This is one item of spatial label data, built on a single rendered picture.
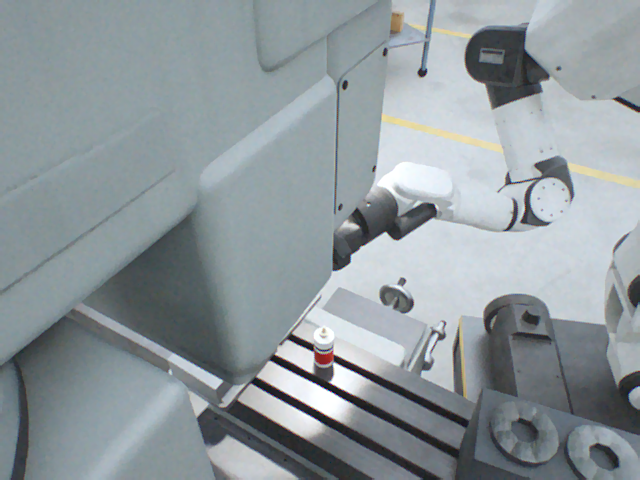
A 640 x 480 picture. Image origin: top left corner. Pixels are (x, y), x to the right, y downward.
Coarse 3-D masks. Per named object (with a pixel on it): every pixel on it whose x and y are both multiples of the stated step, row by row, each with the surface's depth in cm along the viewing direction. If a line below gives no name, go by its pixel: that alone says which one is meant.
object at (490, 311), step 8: (504, 296) 159; (512, 296) 158; (520, 296) 157; (528, 296) 157; (488, 304) 163; (496, 304) 159; (504, 304) 157; (512, 304) 156; (520, 304) 155; (528, 304) 155; (536, 304) 155; (544, 304) 158; (488, 312) 161; (496, 312) 159; (488, 320) 162; (488, 328) 164
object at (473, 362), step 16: (464, 320) 175; (480, 320) 175; (464, 336) 170; (480, 336) 170; (464, 352) 165; (480, 352) 165; (464, 368) 161; (480, 368) 161; (464, 384) 159; (480, 384) 156; (496, 384) 157
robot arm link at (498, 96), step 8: (528, 24) 95; (488, 88) 93; (496, 88) 91; (504, 88) 90; (512, 88) 90; (520, 88) 89; (528, 88) 89; (536, 88) 90; (488, 96) 95; (496, 96) 92; (504, 96) 91; (512, 96) 90; (520, 96) 90; (528, 96) 89; (496, 104) 93; (504, 104) 91
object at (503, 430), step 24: (480, 408) 75; (504, 408) 74; (528, 408) 74; (552, 408) 75; (480, 432) 72; (504, 432) 71; (528, 432) 72; (552, 432) 71; (576, 432) 71; (600, 432) 71; (624, 432) 73; (480, 456) 70; (504, 456) 70; (528, 456) 69; (552, 456) 69; (576, 456) 69; (600, 456) 70; (624, 456) 69
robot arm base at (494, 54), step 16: (480, 32) 89; (496, 32) 87; (512, 32) 85; (480, 48) 90; (496, 48) 88; (512, 48) 86; (480, 64) 91; (496, 64) 89; (512, 64) 87; (528, 64) 87; (480, 80) 92; (496, 80) 89; (512, 80) 87; (528, 80) 89; (544, 80) 94
